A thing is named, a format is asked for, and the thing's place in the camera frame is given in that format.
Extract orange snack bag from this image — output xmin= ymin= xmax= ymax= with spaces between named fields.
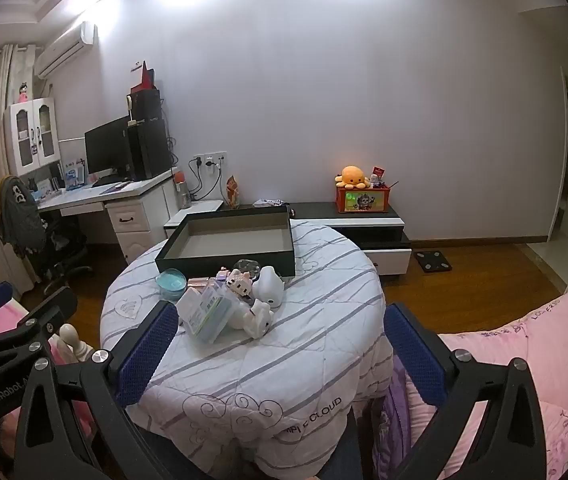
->
xmin=225 ymin=174 xmax=242 ymax=209

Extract red paper bag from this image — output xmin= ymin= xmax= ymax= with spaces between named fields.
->
xmin=131 ymin=60 xmax=155 ymax=92

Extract white desk with drawers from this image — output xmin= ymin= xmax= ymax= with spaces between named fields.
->
xmin=36 ymin=167 xmax=179 ymax=266

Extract pink blanket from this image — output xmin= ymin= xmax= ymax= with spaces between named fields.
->
xmin=374 ymin=285 xmax=568 ymax=480

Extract black and white tv stand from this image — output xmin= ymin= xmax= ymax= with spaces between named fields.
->
xmin=164 ymin=200 xmax=412 ymax=277

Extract pink block figure toy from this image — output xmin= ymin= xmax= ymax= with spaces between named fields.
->
xmin=216 ymin=267 xmax=257 ymax=303

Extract black shallow tray box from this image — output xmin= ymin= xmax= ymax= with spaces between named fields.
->
xmin=155 ymin=206 xmax=296 ymax=278

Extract black bathroom scale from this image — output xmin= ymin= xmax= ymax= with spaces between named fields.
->
xmin=413 ymin=250 xmax=452 ymax=275

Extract orange octopus plush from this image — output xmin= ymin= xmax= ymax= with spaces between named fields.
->
xmin=335 ymin=166 xmax=371 ymax=190

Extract black computer monitor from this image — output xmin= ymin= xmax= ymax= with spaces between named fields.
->
xmin=84 ymin=116 xmax=132 ymax=181

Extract red printed storage box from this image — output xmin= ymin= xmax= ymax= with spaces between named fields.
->
xmin=336 ymin=185 xmax=391 ymax=214

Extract black office chair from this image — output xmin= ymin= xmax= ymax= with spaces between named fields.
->
xmin=34 ymin=210 xmax=92 ymax=283

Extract black computer tower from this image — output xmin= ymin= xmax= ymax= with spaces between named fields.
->
xmin=126 ymin=119 xmax=172 ymax=182

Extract white glass door cabinet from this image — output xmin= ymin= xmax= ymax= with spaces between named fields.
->
xmin=4 ymin=97 xmax=62 ymax=177

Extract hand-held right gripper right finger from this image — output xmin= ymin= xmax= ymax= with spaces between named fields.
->
xmin=383 ymin=301 xmax=548 ymax=480

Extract teal round container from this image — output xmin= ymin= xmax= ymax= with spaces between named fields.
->
xmin=156 ymin=267 xmax=189 ymax=303

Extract white figurine silver head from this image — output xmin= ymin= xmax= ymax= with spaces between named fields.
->
xmin=234 ymin=300 xmax=275 ymax=338

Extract wooden bedpost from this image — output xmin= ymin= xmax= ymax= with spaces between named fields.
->
xmin=59 ymin=324 xmax=95 ymax=361

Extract bottle with orange cap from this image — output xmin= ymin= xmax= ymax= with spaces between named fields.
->
xmin=174 ymin=170 xmax=192 ymax=210

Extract black power cables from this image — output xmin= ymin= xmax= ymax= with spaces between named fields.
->
xmin=186 ymin=157 xmax=222 ymax=201

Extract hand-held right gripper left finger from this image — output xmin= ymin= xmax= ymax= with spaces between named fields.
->
xmin=13 ymin=301 xmax=179 ymax=480

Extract clear plastic box green label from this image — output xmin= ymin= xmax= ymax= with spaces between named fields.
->
xmin=175 ymin=282 xmax=239 ymax=345

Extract blue box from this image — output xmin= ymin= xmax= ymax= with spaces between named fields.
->
xmin=64 ymin=162 xmax=87 ymax=190

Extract white plastic device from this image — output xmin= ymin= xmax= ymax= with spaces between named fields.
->
xmin=251 ymin=266 xmax=287 ymax=308

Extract white air conditioner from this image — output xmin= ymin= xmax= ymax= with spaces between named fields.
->
xmin=34 ymin=21 xmax=97 ymax=79

